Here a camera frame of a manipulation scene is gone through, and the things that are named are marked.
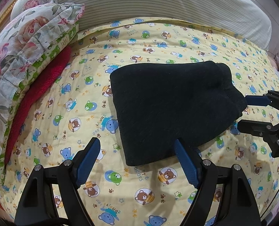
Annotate floral pillow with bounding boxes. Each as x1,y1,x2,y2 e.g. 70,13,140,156
0,0,85,186

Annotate red blanket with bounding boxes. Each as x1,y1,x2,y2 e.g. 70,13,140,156
5,46,71,165

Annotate yellow bear print bedsheet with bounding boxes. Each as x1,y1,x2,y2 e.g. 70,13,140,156
0,18,279,225

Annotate striped beige headboard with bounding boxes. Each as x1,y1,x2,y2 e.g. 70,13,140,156
11,0,272,49

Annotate black pants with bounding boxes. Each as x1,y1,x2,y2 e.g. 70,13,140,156
110,61,247,166

